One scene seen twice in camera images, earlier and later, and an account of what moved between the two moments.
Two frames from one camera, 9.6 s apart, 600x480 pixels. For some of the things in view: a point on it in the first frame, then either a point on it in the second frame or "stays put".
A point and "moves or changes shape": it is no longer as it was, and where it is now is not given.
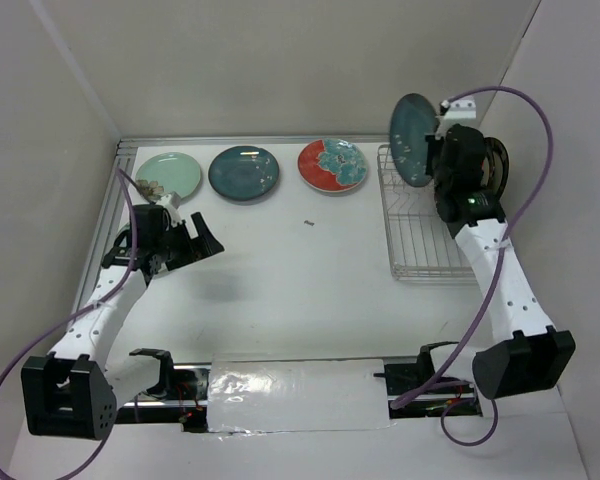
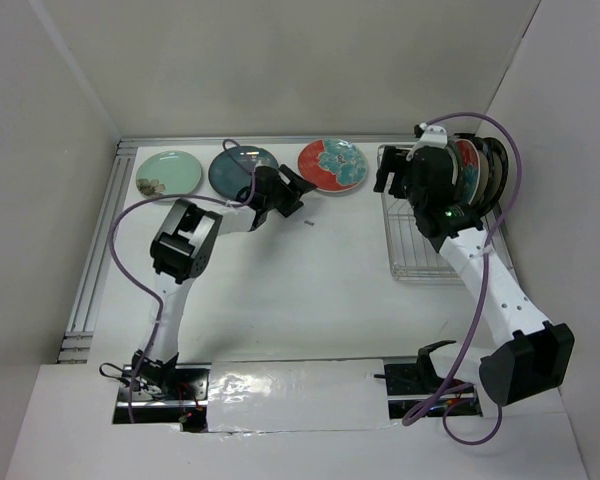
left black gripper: [205, 243] → [292, 204]
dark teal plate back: [243, 173] stays put
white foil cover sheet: [250, 394] stays put
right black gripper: [434, 156] → [397, 170]
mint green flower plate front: [124, 225] moves or changes shape
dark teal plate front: [413, 117] moves or changes shape
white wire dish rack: [420, 245] stays put
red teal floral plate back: [332, 165] stays put
